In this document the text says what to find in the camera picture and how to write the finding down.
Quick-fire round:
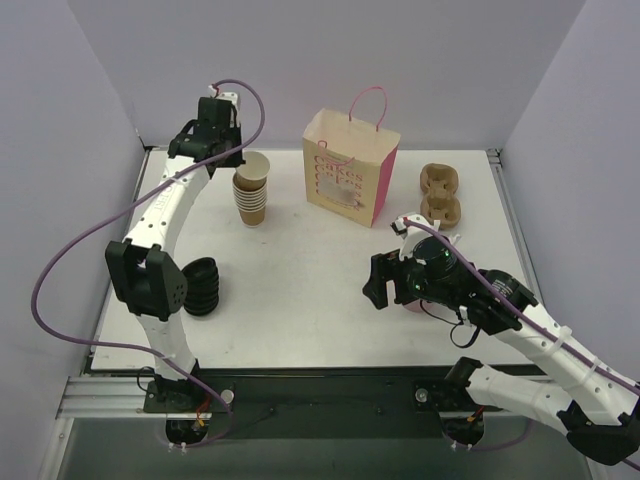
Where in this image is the single brown paper cup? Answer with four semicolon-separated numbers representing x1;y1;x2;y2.
234;151;270;192

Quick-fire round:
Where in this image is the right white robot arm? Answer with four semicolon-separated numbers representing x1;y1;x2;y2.
363;236;639;465

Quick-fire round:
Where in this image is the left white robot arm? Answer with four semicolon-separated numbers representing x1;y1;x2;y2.
105;92;241;411

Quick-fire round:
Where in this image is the pink cup holding straws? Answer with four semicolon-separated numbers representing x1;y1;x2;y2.
403;299;423;313

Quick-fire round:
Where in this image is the stack of brown paper cups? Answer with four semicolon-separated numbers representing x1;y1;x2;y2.
233;183;268;228

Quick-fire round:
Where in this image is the brown pulp cup carrier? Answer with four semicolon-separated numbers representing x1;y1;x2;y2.
420;163;461;230

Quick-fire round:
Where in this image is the cakes paper gift bag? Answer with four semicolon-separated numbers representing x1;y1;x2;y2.
303;86;401;228

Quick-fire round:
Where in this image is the stack of black lids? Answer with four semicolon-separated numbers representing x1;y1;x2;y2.
182;257;220;317

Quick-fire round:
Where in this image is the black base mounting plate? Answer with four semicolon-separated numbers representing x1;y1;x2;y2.
143;367;483;444

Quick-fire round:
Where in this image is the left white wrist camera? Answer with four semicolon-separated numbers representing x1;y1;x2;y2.
208;84;241;127

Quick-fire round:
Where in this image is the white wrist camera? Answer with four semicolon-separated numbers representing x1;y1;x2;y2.
391;213;441;261
208;84;241;127

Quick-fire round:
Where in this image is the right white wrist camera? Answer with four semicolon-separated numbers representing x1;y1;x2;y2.
391;213;441;261

